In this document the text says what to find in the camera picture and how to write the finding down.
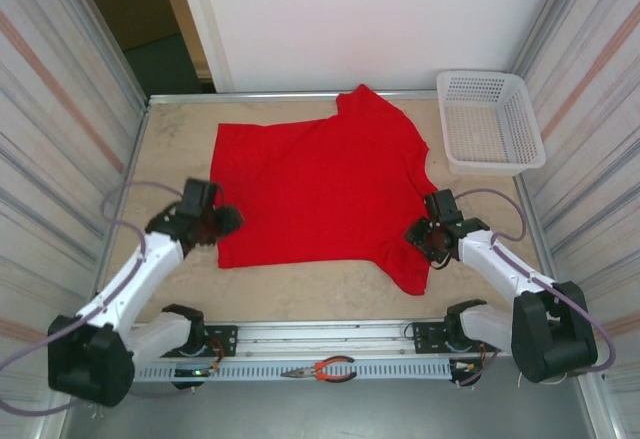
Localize red t-shirt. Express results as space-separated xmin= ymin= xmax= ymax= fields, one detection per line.
xmin=208 ymin=83 xmax=441 ymax=296

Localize aluminium rear frame bar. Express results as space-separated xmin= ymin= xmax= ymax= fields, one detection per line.
xmin=147 ymin=89 xmax=441 ymax=106

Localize small circuit board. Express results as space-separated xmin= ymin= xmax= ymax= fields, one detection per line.
xmin=451 ymin=358 xmax=484 ymax=376
xmin=173 ymin=364 xmax=221 ymax=379

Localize orange handled pliers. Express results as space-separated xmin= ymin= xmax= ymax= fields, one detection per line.
xmin=279 ymin=356 xmax=357 ymax=383

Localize white slotted cable duct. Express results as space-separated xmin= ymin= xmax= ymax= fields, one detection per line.
xmin=133 ymin=361 xmax=454 ymax=383

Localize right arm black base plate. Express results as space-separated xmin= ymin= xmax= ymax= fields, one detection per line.
xmin=412 ymin=321 xmax=504 ymax=355

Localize thin white string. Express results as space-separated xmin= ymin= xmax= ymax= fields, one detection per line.
xmin=516 ymin=371 xmax=566 ymax=389

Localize aluminium mounting rail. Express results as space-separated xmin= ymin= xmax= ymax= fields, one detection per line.
xmin=53 ymin=316 xmax=599 ymax=363

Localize cream door frame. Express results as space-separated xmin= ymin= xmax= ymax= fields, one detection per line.
xmin=152 ymin=0 xmax=236 ymax=94

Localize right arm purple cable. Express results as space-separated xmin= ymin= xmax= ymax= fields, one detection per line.
xmin=454 ymin=187 xmax=617 ymax=389

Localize white plastic mesh basket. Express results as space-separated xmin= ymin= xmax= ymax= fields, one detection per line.
xmin=436 ymin=69 xmax=547 ymax=177

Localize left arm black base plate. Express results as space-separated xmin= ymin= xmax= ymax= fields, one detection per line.
xmin=187 ymin=325 xmax=239 ymax=359

